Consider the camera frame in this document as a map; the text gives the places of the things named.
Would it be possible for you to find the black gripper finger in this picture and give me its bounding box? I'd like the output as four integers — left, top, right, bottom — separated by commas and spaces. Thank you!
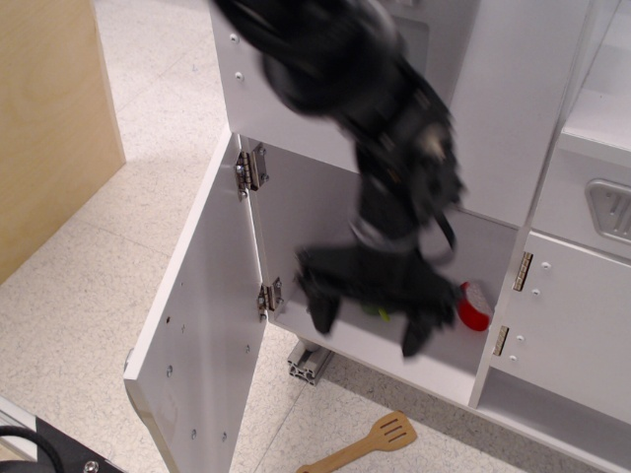
401, 316, 441, 358
308, 293, 341, 334

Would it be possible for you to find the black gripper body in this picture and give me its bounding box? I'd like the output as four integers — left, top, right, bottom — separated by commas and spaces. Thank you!
297, 244, 461, 327

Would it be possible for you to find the white low fridge door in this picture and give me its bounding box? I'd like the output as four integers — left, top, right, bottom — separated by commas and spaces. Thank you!
123, 131, 265, 472

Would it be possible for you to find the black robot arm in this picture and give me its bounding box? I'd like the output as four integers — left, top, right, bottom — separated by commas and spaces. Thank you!
218, 1, 463, 357

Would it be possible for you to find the green toy bell pepper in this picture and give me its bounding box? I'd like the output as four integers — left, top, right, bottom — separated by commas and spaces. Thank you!
361, 304, 390, 322

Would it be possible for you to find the lower metal door hinge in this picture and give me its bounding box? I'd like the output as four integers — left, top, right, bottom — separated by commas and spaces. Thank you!
256, 277, 284, 322

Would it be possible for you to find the metal door hinge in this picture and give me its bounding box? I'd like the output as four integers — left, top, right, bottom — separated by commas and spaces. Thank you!
234, 143, 270, 201
256, 277, 284, 322

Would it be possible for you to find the aluminium extrusion foot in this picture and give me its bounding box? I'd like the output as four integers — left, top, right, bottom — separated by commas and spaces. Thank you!
287, 340, 333, 386

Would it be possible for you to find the red toy cheese wedge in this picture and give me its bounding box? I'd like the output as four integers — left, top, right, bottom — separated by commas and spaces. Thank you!
456, 282, 493, 332

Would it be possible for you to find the lower brass oven hinge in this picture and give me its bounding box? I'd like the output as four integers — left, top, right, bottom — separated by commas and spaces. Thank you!
492, 325, 510, 357

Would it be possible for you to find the brass oven hinge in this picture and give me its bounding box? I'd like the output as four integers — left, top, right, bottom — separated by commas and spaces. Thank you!
513, 251, 532, 292
492, 325, 510, 357

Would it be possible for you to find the wooden slotted spatula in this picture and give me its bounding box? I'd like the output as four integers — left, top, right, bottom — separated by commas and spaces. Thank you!
297, 411, 418, 473

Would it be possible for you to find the upper brass oven hinge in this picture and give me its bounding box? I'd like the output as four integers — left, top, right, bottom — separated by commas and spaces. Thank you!
513, 251, 532, 292

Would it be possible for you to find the upper metal door hinge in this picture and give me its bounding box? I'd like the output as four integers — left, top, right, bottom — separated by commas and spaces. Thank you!
234, 143, 270, 201

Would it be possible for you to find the white toy kitchen cabinet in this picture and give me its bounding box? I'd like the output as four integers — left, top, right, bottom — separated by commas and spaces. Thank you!
211, 1, 630, 472

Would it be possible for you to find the plywood panel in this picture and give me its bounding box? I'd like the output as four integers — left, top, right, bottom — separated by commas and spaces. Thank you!
1, 1, 125, 280

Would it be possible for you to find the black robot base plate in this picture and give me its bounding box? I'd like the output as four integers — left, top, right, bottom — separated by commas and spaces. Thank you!
35, 418, 123, 473

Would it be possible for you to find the aluminium frame rail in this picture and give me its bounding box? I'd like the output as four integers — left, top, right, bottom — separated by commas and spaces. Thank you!
0, 395, 36, 449

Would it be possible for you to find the black cable at base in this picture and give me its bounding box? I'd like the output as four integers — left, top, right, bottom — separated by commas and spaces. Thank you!
0, 424, 68, 473

